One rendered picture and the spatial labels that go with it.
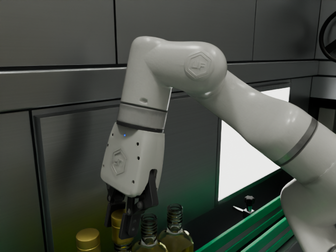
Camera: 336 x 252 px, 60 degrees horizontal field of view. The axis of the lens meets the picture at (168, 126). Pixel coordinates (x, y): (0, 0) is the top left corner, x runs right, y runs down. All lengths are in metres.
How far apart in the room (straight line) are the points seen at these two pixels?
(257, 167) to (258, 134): 0.62
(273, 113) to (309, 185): 0.11
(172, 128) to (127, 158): 0.27
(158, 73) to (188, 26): 0.34
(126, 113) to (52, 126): 0.15
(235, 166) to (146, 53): 0.59
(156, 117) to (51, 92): 0.19
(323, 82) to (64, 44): 1.09
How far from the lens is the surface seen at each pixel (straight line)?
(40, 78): 0.52
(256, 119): 0.47
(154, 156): 0.42
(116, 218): 0.48
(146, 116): 0.42
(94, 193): 0.60
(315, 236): 0.50
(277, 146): 0.42
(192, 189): 0.79
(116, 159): 0.45
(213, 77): 0.39
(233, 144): 0.90
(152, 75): 0.42
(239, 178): 0.97
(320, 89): 1.40
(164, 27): 0.69
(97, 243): 0.47
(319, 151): 0.43
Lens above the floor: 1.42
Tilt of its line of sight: 14 degrees down
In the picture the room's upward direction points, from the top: straight up
